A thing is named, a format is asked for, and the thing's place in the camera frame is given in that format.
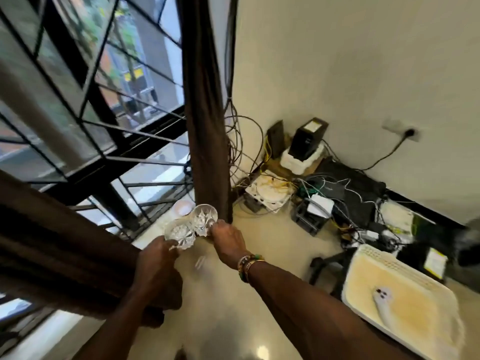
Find black wall-mounted box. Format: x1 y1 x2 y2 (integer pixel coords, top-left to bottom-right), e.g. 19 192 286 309
266 120 286 160

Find thin yellow fibre cables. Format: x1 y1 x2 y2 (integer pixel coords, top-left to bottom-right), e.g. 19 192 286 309
232 134 297 199

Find black power cable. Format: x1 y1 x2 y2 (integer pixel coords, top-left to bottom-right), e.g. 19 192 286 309
358 127 417 173

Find person's right forearm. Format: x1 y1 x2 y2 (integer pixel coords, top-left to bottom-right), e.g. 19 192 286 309
245 260 413 360

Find person's left hand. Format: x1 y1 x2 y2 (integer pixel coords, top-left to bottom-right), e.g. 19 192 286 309
133 235 185 312

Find dark brown curtain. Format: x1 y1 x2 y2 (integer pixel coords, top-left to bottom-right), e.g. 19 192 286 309
0 170 166 329
176 0 235 226

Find green beaded bracelet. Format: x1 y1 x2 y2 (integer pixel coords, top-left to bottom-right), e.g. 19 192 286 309
239 253 263 284

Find grey metal cage bracket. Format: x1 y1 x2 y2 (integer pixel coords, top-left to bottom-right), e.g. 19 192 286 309
290 200 331 237

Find white electronic device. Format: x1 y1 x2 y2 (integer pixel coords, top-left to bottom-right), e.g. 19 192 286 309
243 171 297 214

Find orange brick building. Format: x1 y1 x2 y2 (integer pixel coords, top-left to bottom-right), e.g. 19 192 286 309
95 44 125 102

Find dark green cardboard box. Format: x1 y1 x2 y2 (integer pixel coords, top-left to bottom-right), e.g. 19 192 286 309
410 213 457 252

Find white square router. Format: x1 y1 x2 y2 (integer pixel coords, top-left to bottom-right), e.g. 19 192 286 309
305 193 335 219

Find white foam packing block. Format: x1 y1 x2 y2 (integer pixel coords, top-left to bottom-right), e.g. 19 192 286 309
280 144 325 176

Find bundle of grey cables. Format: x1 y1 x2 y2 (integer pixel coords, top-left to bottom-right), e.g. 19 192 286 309
221 0 267 214

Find person's right hand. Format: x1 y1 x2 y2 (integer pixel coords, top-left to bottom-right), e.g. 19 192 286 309
208 219 251 269

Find grey outdoor building wall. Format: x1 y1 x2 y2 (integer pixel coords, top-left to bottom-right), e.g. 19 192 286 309
127 0 185 121

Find white bowl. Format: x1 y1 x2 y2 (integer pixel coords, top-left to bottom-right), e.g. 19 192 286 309
172 200 195 218

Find large flat black device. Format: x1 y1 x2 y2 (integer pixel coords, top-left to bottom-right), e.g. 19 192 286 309
311 157 387 229

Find small black network switch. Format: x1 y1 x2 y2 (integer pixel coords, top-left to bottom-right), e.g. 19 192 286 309
320 181 346 201

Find white wall socket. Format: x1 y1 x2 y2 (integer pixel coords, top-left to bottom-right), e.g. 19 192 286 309
381 118 421 142

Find green network cable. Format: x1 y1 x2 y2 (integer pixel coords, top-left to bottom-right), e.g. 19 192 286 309
298 179 323 198

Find white game controller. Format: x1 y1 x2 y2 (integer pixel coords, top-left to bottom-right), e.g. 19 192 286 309
372 286 404 334

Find orange woven patterned bracelet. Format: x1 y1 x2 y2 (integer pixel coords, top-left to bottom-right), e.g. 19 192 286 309
244 259 267 284

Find black backup power unit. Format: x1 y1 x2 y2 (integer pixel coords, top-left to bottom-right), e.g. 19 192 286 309
287 117 330 162
395 239 451 284

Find person's left forearm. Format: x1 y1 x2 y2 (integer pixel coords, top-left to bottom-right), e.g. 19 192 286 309
73 288 166 360

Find white router with yellow print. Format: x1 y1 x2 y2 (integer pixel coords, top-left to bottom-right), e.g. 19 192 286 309
376 200 415 237

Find clear cut glass cup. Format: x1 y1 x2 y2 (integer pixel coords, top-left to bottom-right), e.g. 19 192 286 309
164 219 197 252
190 204 219 238

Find white plastic laundry basket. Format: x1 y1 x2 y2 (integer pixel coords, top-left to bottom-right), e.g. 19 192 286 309
341 243 466 360

